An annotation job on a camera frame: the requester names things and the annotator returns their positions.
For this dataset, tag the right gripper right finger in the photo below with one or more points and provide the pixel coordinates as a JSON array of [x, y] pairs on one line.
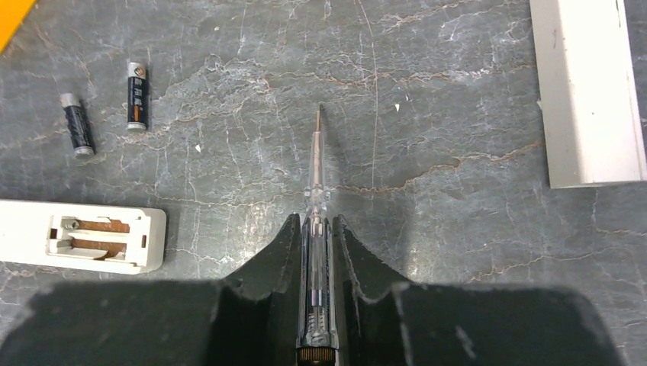
[[391, 320]]

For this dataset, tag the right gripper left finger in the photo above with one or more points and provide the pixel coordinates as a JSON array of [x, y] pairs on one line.
[[247, 318]]

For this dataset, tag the white remote control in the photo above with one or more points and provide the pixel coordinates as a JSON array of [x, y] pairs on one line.
[[121, 240], [588, 97]]

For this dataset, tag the black AAA battery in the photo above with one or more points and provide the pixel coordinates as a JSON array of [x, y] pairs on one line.
[[78, 125], [137, 97]]

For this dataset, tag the orange triangular plastic frame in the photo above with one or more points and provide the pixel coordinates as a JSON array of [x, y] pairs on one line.
[[13, 13]]

